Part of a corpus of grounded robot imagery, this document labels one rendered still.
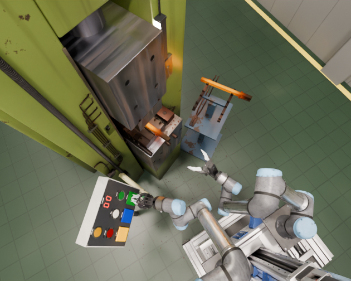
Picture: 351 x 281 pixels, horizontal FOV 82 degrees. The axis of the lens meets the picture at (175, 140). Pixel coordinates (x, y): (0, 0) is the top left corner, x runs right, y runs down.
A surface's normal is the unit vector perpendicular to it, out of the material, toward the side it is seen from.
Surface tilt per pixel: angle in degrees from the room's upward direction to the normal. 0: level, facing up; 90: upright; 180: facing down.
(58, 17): 90
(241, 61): 0
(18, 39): 90
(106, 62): 0
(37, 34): 90
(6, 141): 0
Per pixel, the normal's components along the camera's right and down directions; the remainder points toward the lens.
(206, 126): 0.00, -0.37
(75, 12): 0.80, 0.56
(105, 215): 0.85, -0.01
